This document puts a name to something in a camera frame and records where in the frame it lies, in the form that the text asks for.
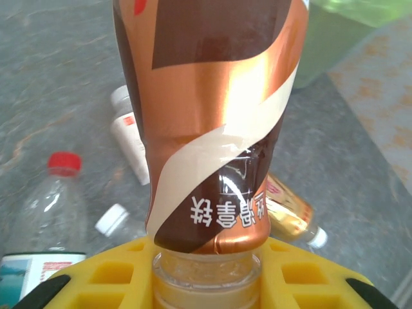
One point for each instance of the golden label bottle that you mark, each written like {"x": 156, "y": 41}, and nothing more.
{"x": 289, "y": 212}

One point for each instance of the clear bottle red cap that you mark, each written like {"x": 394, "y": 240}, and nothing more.
{"x": 54, "y": 206}

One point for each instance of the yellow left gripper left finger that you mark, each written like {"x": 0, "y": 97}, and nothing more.
{"x": 106, "y": 283}

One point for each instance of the clear bottle white barcode label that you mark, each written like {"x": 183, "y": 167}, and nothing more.
{"x": 128, "y": 141}

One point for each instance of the bin with green bag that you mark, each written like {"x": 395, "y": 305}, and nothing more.
{"x": 370, "y": 13}

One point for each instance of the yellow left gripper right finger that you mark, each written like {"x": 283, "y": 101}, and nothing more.
{"x": 305, "y": 283}

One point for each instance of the clear bottle white cap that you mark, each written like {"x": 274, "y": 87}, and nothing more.
{"x": 111, "y": 220}

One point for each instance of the brown coffee drink bottle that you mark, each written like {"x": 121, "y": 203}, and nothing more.
{"x": 209, "y": 96}

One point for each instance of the pale green bin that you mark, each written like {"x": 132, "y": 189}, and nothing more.
{"x": 325, "y": 48}

